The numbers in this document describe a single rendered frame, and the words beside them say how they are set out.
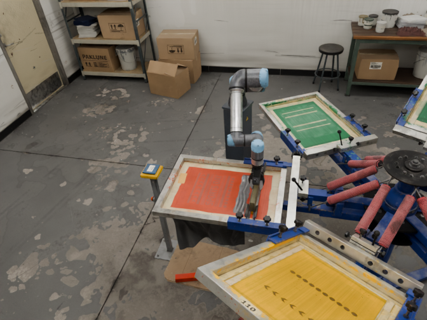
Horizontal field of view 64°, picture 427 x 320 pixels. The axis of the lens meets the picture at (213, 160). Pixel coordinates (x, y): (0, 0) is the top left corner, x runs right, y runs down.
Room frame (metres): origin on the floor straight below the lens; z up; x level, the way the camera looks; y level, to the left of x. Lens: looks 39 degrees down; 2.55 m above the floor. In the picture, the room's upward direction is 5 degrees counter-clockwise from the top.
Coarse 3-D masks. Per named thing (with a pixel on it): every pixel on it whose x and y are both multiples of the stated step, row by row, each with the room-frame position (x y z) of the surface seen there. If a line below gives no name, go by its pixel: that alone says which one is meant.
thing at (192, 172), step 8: (192, 168) 1.91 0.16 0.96; (200, 168) 1.90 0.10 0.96; (192, 176) 1.82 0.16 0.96; (232, 176) 1.79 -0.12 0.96; (240, 176) 1.78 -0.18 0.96; (264, 176) 1.76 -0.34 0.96; (272, 176) 1.75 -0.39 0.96; (184, 184) 1.74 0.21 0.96; (192, 184) 1.74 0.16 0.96; (264, 184) 1.68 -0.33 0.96; (264, 192) 1.60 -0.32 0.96
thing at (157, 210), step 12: (180, 156) 2.02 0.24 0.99; (192, 156) 2.00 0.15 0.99; (180, 168) 1.92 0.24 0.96; (276, 168) 1.80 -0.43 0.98; (168, 180) 1.76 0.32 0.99; (168, 192) 1.67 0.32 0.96; (156, 204) 1.54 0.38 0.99; (276, 204) 1.45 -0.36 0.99; (168, 216) 1.45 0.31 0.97; (180, 216) 1.43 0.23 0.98; (192, 216) 1.42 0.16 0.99; (204, 216) 1.41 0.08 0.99; (216, 216) 1.40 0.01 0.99; (276, 216) 1.36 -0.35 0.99
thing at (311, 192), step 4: (308, 188) 1.52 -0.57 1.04; (308, 192) 1.48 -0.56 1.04; (312, 192) 1.48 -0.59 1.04; (316, 192) 1.48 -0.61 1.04; (320, 192) 1.47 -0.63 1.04; (324, 192) 1.47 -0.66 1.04; (308, 196) 1.47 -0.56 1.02; (312, 196) 1.46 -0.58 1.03; (316, 196) 1.45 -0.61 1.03; (320, 196) 1.45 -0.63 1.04; (324, 196) 1.44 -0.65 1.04; (316, 200) 1.45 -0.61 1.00; (320, 200) 1.45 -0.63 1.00; (324, 200) 1.44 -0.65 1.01
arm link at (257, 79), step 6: (246, 72) 1.96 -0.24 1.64; (252, 72) 1.96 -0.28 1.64; (258, 72) 1.95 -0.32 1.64; (264, 72) 1.94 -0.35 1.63; (246, 78) 1.94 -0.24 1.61; (252, 78) 1.93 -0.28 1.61; (258, 78) 1.93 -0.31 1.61; (264, 78) 1.92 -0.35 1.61; (246, 84) 1.93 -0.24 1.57; (252, 84) 1.93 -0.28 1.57; (258, 84) 1.92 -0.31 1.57; (264, 84) 1.92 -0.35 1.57; (252, 90) 2.25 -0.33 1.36; (258, 90) 2.24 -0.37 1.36; (264, 90) 2.28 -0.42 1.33
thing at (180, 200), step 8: (184, 192) 1.66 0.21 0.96; (232, 192) 1.63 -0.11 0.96; (176, 200) 1.60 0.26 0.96; (184, 200) 1.59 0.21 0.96; (232, 200) 1.56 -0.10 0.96; (248, 200) 1.54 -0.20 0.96; (264, 200) 1.53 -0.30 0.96; (184, 208) 1.52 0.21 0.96; (192, 208) 1.51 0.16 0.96; (200, 208) 1.51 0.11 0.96; (208, 208) 1.50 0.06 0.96; (216, 208) 1.50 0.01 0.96; (224, 208) 1.49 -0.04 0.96; (232, 208) 1.48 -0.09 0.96; (264, 208) 1.46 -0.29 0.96; (264, 216) 1.40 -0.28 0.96
